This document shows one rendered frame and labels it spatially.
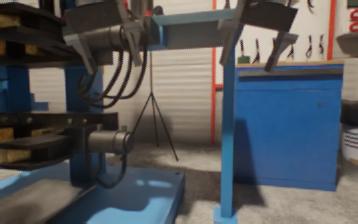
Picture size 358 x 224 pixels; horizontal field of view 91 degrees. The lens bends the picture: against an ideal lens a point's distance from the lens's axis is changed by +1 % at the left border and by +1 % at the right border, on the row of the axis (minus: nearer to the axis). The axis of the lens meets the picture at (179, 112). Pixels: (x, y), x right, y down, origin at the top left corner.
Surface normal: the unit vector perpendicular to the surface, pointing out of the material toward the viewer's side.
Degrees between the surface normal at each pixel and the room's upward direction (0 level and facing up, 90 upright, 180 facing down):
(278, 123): 90
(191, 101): 90
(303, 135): 90
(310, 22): 90
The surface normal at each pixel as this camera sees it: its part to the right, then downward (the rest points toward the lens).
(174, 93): -0.20, 0.08
